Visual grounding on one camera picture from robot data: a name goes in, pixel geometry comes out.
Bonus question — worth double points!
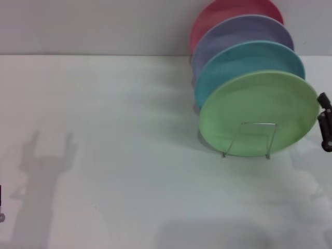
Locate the green plastic plate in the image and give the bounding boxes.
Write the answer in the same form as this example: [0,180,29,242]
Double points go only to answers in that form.
[199,70,320,158]

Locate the blue plastic plate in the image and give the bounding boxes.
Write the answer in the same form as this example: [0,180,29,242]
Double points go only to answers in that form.
[194,40,306,109]

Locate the purple plastic plate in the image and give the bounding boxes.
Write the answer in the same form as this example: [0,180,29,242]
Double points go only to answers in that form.
[191,15,295,78]

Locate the pink plastic plate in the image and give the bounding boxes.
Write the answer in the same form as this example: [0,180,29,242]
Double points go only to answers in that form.
[190,0,285,55]

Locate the metal wire plate rack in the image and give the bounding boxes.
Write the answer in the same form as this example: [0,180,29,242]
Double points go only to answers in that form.
[222,121,278,159]

